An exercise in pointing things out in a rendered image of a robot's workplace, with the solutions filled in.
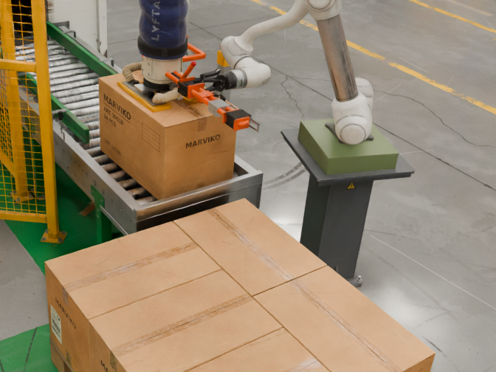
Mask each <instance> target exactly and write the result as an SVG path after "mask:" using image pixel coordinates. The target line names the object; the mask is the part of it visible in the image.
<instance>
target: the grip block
mask: <svg viewBox="0 0 496 372"><path fill-rule="evenodd" d="M196 79H198V78H197V77H196ZM196 79H195V77H187V78H182V79H179V81H178V85H179V86H178V91H177V92H178V93H180V94H181V95H183V96H184V97H187V98H188V99H189V98H193V97H194V96H193V95H192V94H191V93H190V91H191V90H192V89H193V90H195V91H196V92H198V90H199V88H202V89H204V83H198V84H195V85H191V86H186V85H185V83H189V82H193V80H196Z"/></svg>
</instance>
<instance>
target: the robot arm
mask: <svg viewBox="0 0 496 372"><path fill-rule="evenodd" d="M341 9H342V4H341V0H295V2H294V4H293V6H292V8H291V9H290V11H289V12H287V13H286V14H284V15H281V16H279V17H277V18H273V19H270V20H268V21H264V22H261V23H259V24H256V25H254V26H252V27H250V28H249V29H248V30H246V31H245V32H244V33H243V34H242V35H241V36H236V37H234V36H228V37H226V38H225V39H224V40H223V41H222V42H221V53H222V55H223V56H224V59H225V61H226V62H227V63H228V64H229V66H230V67H231V68H232V69H233V70H230V71H229V72H228V73H224V74H222V73H221V70H220V69H216V70H215V71H211V72H206V73H204V74H200V76H201V77H198V79H196V80H193V82H189V83H185V85H186V86H191V85H195V84H198V83H213V85H212V86H210V87H208V88H206V89H204V90H205V91H209V92H212V91H216V90H217V92H215V93H212V94H214V97H220V95H219V94H220V92H222V91H224V90H228V89H232V90H236V89H242V88H254V87H257V86H261V85H263V84H265V83H267V82H268V81H269V79H270V78H271V70H270V68H269V67H268V66H267V65H265V64H262V63H258V62H257V61H254V60H253V59H252V58H251V57H252V51H253V47H252V43H253V41H254V40H255V39H256V38H257V37H258V36H260V35H265V34H268V33H271V32H276V31H279V30H284V29H287V28H289V27H292V26H294V25H295V24H296V23H298V22H299V21H300V20H301V19H302V18H303V17H304V16H305V15H306V14H307V13H308V12H310V15H311V17H312V18H313V19H314V20H316V22H317V27H318V30H319V34H320V39H321V42H322V45H323V51H324V54H325V59H326V63H327V65H328V70H329V74H330V77H331V82H332V86H333V89H334V94H335V98H334V100H333V101H332V104H331V108H332V113H333V117H334V121H333V122H331V123H330V122H328V123H325V127H326V128H328V129H329V130H330V131H331V132H332V134H333V135H334V136H335V137H336V138H337V139H338V141H339V142H340V143H345V144H348V145H356V144H359V143H361V142H364V141H365V140H373V138H374V136H373V135H372V134H371V128H372V114H371V112H372V107H373V96H374V93H373V88H372V85H371V84H370V83H369V82H368V81H367V80H365V79H362V78H358V77H354V71H353V67H352V64H351V59H350V55H349V51H348V46H347V43H346V39H345V33H344V30H343V26H342V21H341V18H340V11H341ZM215 75H217V76H216V77H212V76H215ZM208 77H212V78H208Z"/></svg>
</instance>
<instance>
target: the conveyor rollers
mask: <svg viewBox="0 0 496 372"><path fill-rule="evenodd" d="M47 46H48V59H49V82H50V93H51V94H52V95H54V96H55V97H56V98H57V99H58V100H59V101H60V102H61V103H62V104H63V105H65V107H67V108H68V110H70V111H71V112H72V113H73V114H74V115H75V116H76V117H77V118H78V119H79V120H80V121H81V122H82V123H83V124H85V125H86V126H87V127H88V128H89V134H90V143H88V144H84V143H83V142H82V141H81V140H80V139H79V138H78V137H77V136H76V135H75V134H74V133H73V132H72V131H71V130H70V129H69V128H68V127H67V126H66V125H65V124H63V123H62V129H63V130H64V131H65V132H66V133H67V134H68V135H69V136H70V137H71V138H72V139H73V140H74V141H75V142H76V143H77V144H78V145H79V146H81V147H82V148H83V149H84V150H85V151H86V152H87V153H88V154H89V155H90V156H91V157H92V158H93V159H94V160H95V161H96V162H97V163H98V164H99V165H100V166H101V167H102V168H103V169H104V170H105V171H106V172H107V173H108V174H109V175H110V176H111V177H112V178H113V179H114V180H115V181H116V182H117V183H118V184H119V185H120V186H121V187H122V188H123V189H124V190H127V192H128V193H129V194H130V195H131V196H132V197H133V198H134V199H137V200H136V201H137V202H138V203H139V204H140V205H144V204H147V203H151V202H155V201H158V199H156V198H155V197H154V196H151V194H150V193H149V192H148V191H147V190H146V189H145V188H144V187H142V185H140V184H139V183H138V182H137V181H136V180H134V179H132V177H131V176H130V175H128V174H127V173H126V172H125V171H124V170H123V169H122V168H121V167H120V166H119V165H117V164H116V163H115V162H114V161H113V160H111V159H110V158H109V157H108V156H106V155H105V154H104V153H103V152H102V151H101V150H100V107H99V78H101V76H99V75H98V74H97V73H96V72H94V71H93V70H92V69H90V68H89V67H88V66H87V65H86V64H84V63H83V62H82V61H80V60H79V59H78V58H76V57H75V56H74V55H73V54H72V53H71V52H69V51H68V50H67V49H65V48H64V47H63V46H61V45H60V44H59V43H58V42H57V41H56V40H49V41H47ZM15 47H16V48H15V54H16V55H17V56H16V60H17V61H24V60H25V61H28V62H35V57H29V56H35V47H34V43H28V44H24V47H26V48H24V50H23V48H19V47H23V44H19V45H15ZM28 48H34V49H28ZM21 55H28V56H21ZM124 180H125V181H124ZM137 187H138V188H137ZM134 188H136V189H134ZM132 189H133V190H132ZM146 196H148V197H146ZM143 197H145V198H143ZM140 198H142V199H140Z"/></svg>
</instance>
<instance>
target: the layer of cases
mask: <svg viewBox="0 0 496 372"><path fill-rule="evenodd" d="M44 265H45V274H46V293H47V302H48V312H49V330H50V336H51V338H52V339H53V340H54V342H55V344H56V345H57V346H58V348H59V349H60V351H61V353H62V354H63V355H64V357H65V358H66V360H67V362H68V363H69V364H70V365H71V367H72V369H73V370H74V372H430V370H431V367H432V364H433V360H434V357H435V352H434V351H433V350H432V349H431V348H429V347H428V346H427V345H425V344H424V343H423V342H422V341H421V340H420V339H418V338H417V337H416V336H414V335H413V334H412V333H410V332H409V331H408V330H407V329H406V328H405V327H404V326H402V325H401V324H400V323H398V322H397V321H396V320H394V319H393V318H392V317H391V316H390V315H389V314H387V313H386V312H385V311H383V310H382V309H381V308H379V307H378V306H377V305H376V304H375V303H374V302H373V301H371V300H370V299H369V298H367V297H366V296H365V295H364V294H363V293H361V292H360V291H359V290H358V289H356V288H355V287H354V286H352V285H351V284H350V283H349V282H348V281H347V280H345V279H344V278H343V277H342V276H340V275H339V274H338V273H336V272H335V271H334V270H333V269H332V268H331V267H329V266H327V264H326V263H324V262H323V261H321V260H320V259H319V258H318V257H317V256H316V255H314V254H313V253H312V252H311V251H309V250H308V249H307V248H305V247H304V246H303V245H302V244H301V243H300V242H298V241H297V240H296V239H295V238H293V237H292V236H291V235H290V234H288V233H287V232H286V231H285V230H283V229H282V228H281V227H280V226H278V225H277V224H276V223H275V222H274V221H273V220H271V219H270V218H269V217H267V216H266V215H265V214H263V213H262V212H261V211H260V210H259V209H258V208H257V207H255V206H254V205H253V204H251V203H250V202H249V201H247V200H246V199H240V200H238V201H234V202H230V203H228V204H224V205H222V206H219V207H214V208H212V209H209V210H205V211H203V212H200V213H196V214H193V215H191V216H187V217H184V218H180V219H177V220H175V221H173V222H172V221H170V222H168V223H165V224H161V225H159V226H156V227H152V228H149V229H146V230H143V231H140V232H136V233H133V234H130V235H127V236H123V237H121V238H117V239H114V240H112V241H107V242H105V243H102V244H98V245H96V246H93V247H89V248H86V249H82V250H80V251H77V252H73V253H70V254H68V255H64V256H61V257H58V258H54V259H52V260H49V261H45V262H44Z"/></svg>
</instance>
